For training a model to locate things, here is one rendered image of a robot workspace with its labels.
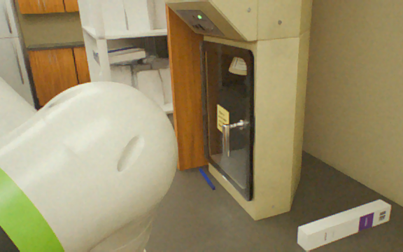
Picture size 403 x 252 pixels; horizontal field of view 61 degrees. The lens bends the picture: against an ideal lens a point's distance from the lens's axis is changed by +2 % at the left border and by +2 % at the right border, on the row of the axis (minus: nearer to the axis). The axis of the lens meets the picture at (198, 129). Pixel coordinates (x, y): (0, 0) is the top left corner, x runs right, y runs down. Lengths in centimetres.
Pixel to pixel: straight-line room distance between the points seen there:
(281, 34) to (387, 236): 55
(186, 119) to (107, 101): 94
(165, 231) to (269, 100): 43
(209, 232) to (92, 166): 73
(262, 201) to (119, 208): 74
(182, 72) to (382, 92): 59
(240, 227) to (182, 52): 56
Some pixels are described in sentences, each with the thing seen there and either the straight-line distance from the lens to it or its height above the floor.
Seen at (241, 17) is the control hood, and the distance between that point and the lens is 76.
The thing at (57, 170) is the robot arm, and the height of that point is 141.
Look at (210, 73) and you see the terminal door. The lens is 102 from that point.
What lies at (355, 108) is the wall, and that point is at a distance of 120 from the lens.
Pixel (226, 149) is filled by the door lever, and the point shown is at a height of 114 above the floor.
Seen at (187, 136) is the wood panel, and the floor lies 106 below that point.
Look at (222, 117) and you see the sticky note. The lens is 97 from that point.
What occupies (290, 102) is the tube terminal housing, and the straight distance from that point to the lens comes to 87.
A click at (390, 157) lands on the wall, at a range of 115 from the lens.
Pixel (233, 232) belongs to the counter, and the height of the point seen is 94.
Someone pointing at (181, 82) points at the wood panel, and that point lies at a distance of 112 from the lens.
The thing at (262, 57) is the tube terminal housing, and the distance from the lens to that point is 80.
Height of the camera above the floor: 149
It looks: 20 degrees down
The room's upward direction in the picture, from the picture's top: 3 degrees counter-clockwise
